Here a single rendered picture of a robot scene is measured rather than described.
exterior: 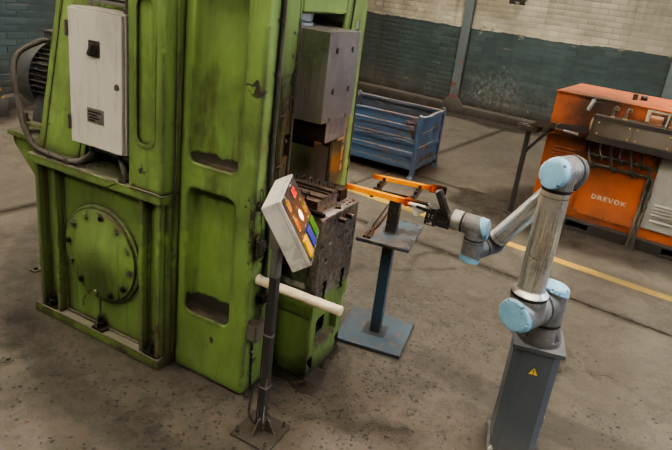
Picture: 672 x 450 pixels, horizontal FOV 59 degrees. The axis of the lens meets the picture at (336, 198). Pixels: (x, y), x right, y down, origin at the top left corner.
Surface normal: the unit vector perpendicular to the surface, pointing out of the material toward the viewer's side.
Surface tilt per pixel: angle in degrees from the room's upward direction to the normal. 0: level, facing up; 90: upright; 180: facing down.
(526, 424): 90
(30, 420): 0
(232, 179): 89
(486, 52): 92
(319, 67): 90
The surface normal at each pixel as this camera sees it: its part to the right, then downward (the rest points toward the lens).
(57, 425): 0.11, -0.93
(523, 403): -0.27, 0.30
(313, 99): -0.47, 0.25
